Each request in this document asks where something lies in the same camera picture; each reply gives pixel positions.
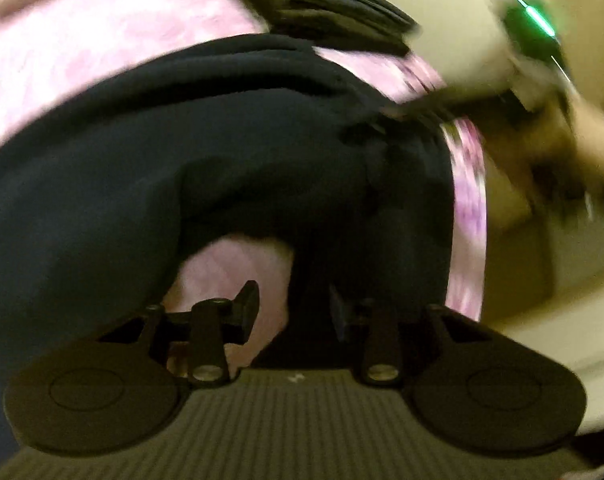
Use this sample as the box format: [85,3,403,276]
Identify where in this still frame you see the dark navy fleece pants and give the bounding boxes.
[0,32,456,461]

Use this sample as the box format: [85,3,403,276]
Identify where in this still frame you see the stack of folded clothes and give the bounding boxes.
[240,0,419,58]

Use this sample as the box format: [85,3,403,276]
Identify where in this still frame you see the person's right hand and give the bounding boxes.
[532,94,604,198]

